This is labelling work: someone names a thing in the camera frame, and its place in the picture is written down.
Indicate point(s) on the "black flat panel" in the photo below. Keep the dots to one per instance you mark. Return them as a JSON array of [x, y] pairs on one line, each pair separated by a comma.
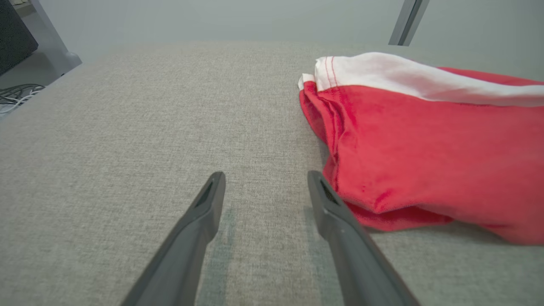
[[15, 34]]

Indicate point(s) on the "red and white jersey garment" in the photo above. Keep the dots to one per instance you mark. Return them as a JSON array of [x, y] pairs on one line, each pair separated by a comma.
[[425, 148]]

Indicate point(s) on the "grey fabric sofa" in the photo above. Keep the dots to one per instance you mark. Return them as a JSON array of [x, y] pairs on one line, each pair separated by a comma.
[[148, 127]]

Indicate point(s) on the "grey wheeled stand leg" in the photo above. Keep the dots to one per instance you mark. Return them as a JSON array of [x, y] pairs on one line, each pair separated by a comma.
[[53, 42]]

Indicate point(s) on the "grey partition post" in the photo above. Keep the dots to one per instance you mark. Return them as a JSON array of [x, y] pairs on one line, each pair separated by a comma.
[[408, 21]]

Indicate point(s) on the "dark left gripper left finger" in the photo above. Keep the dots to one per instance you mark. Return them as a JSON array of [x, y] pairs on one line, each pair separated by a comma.
[[191, 238]]

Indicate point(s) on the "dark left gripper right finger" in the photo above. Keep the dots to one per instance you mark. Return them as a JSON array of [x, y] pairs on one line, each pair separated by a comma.
[[352, 250]]

